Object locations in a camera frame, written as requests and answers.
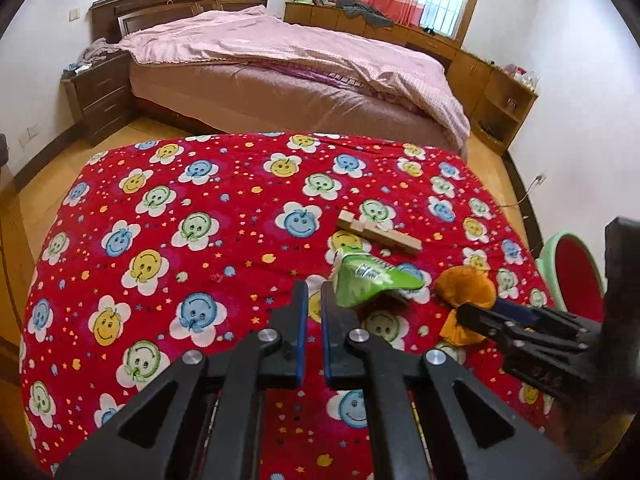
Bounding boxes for orange wrapper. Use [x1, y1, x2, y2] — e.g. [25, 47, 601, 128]
[434, 266, 497, 347]

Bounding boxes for green snack bag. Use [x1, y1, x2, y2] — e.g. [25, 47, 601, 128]
[331, 247, 431, 309]

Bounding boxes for red bin with green rim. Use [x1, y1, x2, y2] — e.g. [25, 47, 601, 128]
[536, 231, 604, 323]

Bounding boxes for wooden block puzzle piece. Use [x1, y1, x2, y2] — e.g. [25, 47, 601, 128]
[337, 210, 423, 255]

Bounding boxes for red smiley flower blanket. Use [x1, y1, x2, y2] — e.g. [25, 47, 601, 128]
[21, 132, 552, 479]

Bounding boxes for wooden cabinet desk unit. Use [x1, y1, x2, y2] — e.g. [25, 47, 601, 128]
[284, 2, 537, 155]

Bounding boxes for brown wooden bed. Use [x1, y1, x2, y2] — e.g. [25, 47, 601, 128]
[90, 0, 466, 155]

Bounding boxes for wooden wardrobe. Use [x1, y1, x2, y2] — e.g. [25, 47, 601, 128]
[0, 134, 35, 386]

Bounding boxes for pink quilt on bed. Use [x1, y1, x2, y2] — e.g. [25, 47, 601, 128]
[117, 6, 471, 151]

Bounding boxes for dark wooden nightstand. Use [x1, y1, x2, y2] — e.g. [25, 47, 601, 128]
[61, 52, 137, 146]

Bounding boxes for dark clothes on cabinet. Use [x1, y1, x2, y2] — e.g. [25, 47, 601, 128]
[336, 0, 394, 28]

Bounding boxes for clothes on nightstand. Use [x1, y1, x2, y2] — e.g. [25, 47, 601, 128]
[63, 37, 119, 77]

